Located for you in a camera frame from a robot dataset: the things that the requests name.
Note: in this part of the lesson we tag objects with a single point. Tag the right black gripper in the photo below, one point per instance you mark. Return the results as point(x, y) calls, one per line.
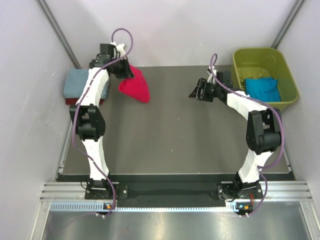
point(203, 85)

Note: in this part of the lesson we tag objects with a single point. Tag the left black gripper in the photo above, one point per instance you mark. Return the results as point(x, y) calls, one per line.
point(126, 73)

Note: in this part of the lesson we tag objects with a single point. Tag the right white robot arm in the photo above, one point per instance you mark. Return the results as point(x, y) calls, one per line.
point(263, 132)

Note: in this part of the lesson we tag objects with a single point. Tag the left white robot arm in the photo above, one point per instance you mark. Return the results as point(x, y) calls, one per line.
point(87, 121)

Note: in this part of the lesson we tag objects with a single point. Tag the folded light blue t shirt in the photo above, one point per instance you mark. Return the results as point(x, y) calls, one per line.
point(75, 83)

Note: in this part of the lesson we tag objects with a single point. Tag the folded dark red t shirt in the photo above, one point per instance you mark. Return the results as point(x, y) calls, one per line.
point(73, 101)

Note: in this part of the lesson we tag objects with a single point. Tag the blue t shirt in bin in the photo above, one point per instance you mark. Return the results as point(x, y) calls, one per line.
point(264, 89)

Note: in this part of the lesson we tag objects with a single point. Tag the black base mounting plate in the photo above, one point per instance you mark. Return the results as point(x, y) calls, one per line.
point(211, 190)

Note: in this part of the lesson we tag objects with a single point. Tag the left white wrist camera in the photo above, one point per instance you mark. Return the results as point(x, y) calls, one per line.
point(119, 49)

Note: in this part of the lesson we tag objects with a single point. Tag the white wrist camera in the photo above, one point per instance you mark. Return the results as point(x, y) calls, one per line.
point(212, 74)
point(119, 49)

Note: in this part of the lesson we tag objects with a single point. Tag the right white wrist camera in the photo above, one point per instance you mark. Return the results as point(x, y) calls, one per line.
point(212, 74)

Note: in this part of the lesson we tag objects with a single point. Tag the slotted grey cable duct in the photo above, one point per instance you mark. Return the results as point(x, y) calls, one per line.
point(103, 207)

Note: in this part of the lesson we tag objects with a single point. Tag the aluminium frame rail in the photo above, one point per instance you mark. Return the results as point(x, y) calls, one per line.
point(277, 191)

